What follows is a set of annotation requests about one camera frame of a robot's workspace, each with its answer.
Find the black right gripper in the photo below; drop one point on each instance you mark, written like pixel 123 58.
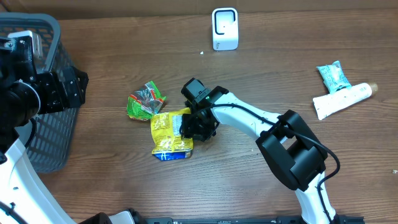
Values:
pixel 187 132

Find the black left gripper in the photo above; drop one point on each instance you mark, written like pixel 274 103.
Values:
pixel 60 99

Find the yellow snack packet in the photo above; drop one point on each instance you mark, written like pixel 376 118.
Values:
pixel 169 143

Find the green snack packet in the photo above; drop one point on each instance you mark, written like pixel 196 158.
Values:
pixel 145 102

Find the white tube gold cap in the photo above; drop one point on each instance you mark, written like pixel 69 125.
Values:
pixel 332 103

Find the teal tissue packet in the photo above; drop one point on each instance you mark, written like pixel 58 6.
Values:
pixel 333 77

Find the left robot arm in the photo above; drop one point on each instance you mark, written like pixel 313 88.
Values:
pixel 24 197

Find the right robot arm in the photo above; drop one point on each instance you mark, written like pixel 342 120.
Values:
pixel 293 153

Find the white barcode scanner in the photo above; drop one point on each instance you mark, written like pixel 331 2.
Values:
pixel 225 29

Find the grey plastic mesh basket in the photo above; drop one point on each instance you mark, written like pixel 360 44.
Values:
pixel 50 147

